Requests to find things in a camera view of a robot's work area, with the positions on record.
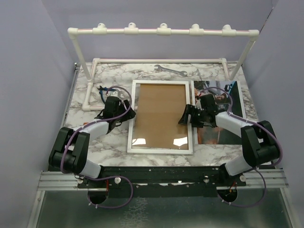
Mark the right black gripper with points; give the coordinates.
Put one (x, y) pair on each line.
(189, 109)

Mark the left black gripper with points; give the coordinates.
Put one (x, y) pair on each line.
(126, 104)

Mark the white picture frame with photo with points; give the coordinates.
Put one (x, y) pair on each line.
(135, 93)

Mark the brown frame backing board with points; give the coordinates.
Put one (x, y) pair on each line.
(159, 109)

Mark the printed photo with mat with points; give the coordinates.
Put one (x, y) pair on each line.
(223, 92)

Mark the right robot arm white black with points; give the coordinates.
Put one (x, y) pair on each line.
(259, 143)

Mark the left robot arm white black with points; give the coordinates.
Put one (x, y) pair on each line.
(70, 150)

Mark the silver open-end wrench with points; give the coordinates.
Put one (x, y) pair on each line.
(160, 68)

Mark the white PVC pipe rack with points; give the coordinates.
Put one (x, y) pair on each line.
(162, 30)

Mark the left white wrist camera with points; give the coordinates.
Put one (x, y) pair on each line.
(115, 93)

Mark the blue handled pliers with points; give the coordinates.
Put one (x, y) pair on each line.
(102, 90)

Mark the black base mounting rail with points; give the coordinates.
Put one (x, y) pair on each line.
(155, 182)

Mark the aluminium extrusion rail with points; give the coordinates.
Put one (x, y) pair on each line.
(57, 181)

